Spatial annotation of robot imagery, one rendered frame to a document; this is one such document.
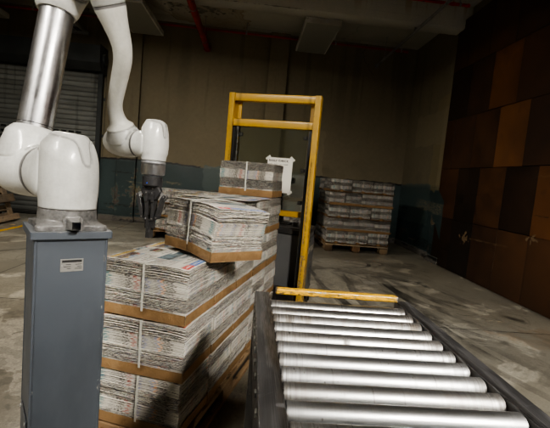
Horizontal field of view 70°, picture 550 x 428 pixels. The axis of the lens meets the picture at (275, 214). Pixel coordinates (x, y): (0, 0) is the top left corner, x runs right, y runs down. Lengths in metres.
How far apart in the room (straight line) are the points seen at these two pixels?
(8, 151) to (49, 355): 0.60
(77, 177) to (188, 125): 7.54
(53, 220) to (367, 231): 6.36
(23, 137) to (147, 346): 0.87
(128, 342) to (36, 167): 0.80
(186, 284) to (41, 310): 0.51
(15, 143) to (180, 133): 7.42
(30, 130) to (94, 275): 0.48
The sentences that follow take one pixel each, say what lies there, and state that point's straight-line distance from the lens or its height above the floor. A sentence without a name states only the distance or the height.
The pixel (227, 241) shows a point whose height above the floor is 0.92.
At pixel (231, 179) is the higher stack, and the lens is 2.67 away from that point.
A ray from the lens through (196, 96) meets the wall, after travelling 8.77.
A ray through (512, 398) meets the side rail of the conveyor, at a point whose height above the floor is 0.80.
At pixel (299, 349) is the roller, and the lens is 1.01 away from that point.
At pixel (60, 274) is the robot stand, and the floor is 0.88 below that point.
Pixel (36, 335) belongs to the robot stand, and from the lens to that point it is 1.29.
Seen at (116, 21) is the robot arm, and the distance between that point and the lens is 1.46.
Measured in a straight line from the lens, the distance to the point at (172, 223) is 1.86.
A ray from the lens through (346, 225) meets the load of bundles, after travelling 7.11.
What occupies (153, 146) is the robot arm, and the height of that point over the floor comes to 1.27.
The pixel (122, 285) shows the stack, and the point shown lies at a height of 0.72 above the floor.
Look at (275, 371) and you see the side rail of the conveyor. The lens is 0.88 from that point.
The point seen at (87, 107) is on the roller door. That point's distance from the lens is 9.23.
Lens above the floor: 1.20
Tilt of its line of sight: 5 degrees down
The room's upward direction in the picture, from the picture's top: 5 degrees clockwise
